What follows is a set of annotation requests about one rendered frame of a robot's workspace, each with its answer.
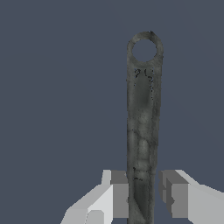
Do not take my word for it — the grey metal handle with ring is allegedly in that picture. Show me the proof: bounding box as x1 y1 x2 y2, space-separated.
125 31 165 224

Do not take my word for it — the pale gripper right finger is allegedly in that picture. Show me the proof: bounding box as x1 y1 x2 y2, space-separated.
158 169 224 224

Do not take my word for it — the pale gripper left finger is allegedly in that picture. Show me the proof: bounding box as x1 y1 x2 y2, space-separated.
59 169 130 224

